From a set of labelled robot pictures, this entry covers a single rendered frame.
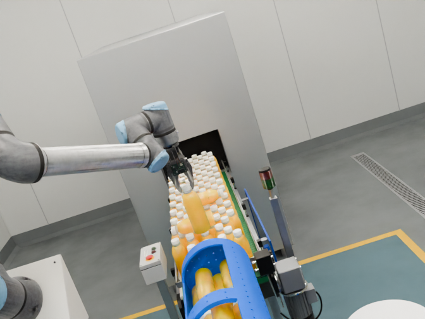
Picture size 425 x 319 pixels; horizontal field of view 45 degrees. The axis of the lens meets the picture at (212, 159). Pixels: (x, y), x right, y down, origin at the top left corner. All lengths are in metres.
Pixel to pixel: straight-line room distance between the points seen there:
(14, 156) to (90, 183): 5.12
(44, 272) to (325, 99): 4.93
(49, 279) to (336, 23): 5.04
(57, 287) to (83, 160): 0.63
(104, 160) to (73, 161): 0.12
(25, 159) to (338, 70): 5.34
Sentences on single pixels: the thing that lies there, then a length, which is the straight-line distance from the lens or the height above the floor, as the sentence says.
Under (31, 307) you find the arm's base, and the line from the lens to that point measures 2.06.
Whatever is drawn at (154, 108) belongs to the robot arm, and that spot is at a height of 1.80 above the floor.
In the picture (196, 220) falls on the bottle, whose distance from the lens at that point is 2.11.
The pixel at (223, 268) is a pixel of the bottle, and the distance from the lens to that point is 2.05.
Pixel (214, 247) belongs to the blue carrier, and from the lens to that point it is 2.11.
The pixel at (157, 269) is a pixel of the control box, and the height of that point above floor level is 1.06.
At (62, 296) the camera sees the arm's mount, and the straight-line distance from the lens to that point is 2.06.
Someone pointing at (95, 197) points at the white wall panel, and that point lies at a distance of 6.63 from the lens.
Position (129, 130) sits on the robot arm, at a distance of 1.89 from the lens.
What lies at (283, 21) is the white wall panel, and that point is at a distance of 6.28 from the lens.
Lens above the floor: 2.11
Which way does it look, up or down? 16 degrees down
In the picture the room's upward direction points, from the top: 18 degrees counter-clockwise
